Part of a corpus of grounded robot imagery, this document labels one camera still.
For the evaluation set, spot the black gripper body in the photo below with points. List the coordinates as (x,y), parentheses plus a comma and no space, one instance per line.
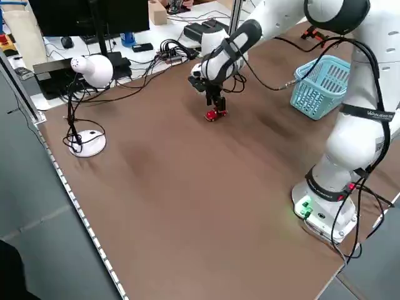
(214,86)

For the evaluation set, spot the red toy car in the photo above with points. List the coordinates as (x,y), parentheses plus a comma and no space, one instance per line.
(212,116)

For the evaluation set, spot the blue plastic basket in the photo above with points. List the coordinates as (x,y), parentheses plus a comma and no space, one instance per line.
(315,93)

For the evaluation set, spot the black usb hub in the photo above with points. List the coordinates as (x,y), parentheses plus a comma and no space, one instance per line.
(175,55)

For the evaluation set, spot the black power supply box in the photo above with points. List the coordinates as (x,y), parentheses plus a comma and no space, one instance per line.
(215,25)
(195,31)

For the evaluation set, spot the small black device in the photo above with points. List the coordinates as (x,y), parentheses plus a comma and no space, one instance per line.
(142,47)

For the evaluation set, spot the wooden block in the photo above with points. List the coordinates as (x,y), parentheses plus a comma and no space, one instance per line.
(157,14)

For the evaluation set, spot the blue white can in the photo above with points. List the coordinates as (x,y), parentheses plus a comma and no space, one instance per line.
(128,39)

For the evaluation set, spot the white desk lamp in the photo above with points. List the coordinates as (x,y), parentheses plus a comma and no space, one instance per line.
(93,70)

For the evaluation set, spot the black keyboard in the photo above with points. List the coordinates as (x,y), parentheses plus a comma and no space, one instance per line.
(93,38)

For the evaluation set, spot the black computer monitor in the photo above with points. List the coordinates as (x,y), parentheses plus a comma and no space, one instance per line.
(90,15)

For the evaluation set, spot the black computer mouse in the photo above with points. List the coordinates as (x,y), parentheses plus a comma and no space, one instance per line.
(67,42)

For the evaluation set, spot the black flat case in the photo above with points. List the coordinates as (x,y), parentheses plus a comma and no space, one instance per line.
(53,78)

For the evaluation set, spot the beige cloth bag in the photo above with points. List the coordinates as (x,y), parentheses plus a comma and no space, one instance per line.
(23,34)

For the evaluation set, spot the aluminium camera post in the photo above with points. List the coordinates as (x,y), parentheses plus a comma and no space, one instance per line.
(236,15)

